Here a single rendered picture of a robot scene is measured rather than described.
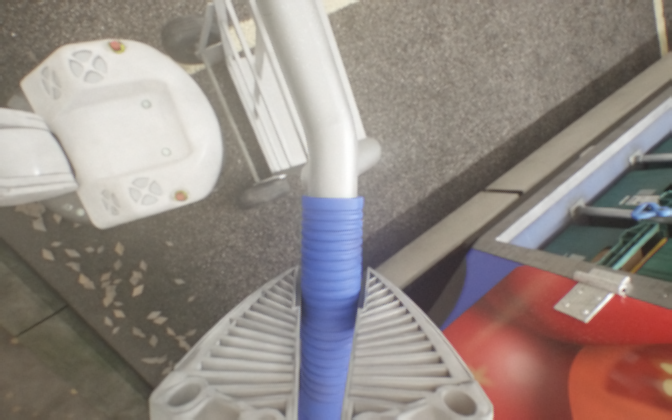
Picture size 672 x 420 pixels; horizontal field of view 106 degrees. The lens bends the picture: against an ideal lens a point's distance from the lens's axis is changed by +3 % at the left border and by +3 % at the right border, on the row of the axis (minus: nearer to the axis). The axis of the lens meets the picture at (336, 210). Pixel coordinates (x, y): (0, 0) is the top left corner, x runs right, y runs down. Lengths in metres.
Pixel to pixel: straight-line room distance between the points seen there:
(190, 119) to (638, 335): 1.28
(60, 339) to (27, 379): 0.19
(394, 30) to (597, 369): 1.63
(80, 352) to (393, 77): 2.00
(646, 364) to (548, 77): 2.10
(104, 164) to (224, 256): 0.62
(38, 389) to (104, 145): 1.07
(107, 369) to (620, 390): 1.69
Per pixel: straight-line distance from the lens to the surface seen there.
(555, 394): 0.75
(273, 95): 1.41
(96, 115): 1.17
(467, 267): 1.06
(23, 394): 1.78
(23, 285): 1.59
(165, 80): 1.07
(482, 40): 2.17
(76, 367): 1.67
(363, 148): 0.22
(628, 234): 1.37
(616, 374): 0.77
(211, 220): 1.38
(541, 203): 1.33
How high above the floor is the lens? 1.35
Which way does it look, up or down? 70 degrees down
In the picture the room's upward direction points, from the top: 110 degrees clockwise
